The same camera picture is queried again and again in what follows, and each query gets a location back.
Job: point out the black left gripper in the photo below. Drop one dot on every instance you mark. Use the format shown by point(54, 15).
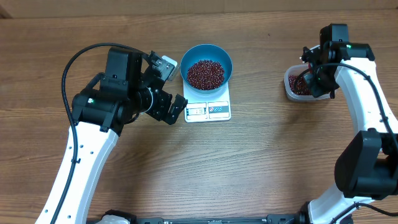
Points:
point(158, 112)

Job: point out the red beans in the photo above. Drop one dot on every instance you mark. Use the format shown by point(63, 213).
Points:
point(206, 75)

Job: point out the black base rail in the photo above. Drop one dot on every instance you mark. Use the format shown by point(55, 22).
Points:
point(116, 216)

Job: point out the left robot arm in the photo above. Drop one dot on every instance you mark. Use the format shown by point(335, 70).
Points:
point(130, 85)

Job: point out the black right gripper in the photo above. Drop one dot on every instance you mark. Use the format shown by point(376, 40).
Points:
point(316, 89)

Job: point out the blue bowl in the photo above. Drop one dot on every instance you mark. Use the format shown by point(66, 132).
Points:
point(206, 52)

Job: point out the white kitchen scale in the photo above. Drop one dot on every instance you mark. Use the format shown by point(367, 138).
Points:
point(208, 106)

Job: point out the clear plastic container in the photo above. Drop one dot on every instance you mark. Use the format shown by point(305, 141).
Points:
point(293, 72)

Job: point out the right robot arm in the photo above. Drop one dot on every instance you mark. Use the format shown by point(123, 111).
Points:
point(367, 169)

